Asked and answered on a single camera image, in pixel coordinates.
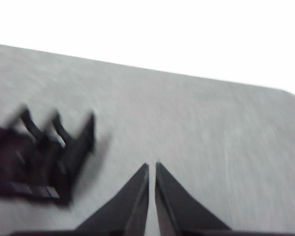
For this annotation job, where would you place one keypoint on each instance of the black plastic dish rack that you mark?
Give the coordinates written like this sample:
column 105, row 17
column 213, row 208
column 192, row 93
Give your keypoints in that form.
column 27, row 159

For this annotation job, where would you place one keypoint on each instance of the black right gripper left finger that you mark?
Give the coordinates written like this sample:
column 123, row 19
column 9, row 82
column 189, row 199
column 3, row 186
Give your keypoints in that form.
column 127, row 209

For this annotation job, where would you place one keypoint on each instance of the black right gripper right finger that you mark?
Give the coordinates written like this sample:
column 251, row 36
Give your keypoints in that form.
column 179, row 211

